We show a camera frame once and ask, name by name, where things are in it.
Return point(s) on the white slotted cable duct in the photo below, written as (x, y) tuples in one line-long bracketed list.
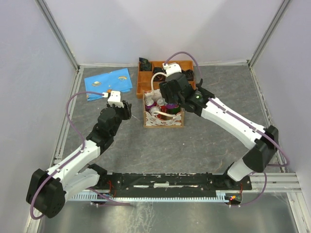
[(88, 195)]

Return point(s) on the burlap canvas tote bag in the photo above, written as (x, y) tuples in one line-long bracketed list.
[(165, 120)]

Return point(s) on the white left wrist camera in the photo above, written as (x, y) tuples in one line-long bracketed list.
[(115, 99)]

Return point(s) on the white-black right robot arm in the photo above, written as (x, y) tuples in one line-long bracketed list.
[(261, 141)]

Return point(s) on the red cola can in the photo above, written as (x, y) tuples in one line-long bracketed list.
[(161, 104)]

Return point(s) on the dark patterned rolled sock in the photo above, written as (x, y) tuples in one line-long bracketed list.
[(144, 64)]

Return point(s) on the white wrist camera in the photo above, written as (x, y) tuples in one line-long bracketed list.
[(171, 68), (115, 99)]

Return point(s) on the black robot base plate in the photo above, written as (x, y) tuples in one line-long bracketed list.
[(169, 184)]

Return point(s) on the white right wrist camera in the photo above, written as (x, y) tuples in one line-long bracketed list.
[(171, 68)]

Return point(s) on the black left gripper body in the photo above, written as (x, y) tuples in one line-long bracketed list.
[(124, 113)]

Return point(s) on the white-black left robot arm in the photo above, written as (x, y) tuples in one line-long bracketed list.
[(50, 189)]

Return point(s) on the black orange rolled sock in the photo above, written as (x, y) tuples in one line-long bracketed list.
[(157, 70)]

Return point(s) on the blue space-print cloth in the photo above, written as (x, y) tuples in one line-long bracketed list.
[(117, 80)]

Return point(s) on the wooden compartment tray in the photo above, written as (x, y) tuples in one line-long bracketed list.
[(144, 77)]

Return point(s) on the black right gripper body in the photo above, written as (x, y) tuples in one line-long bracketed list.
[(165, 90)]

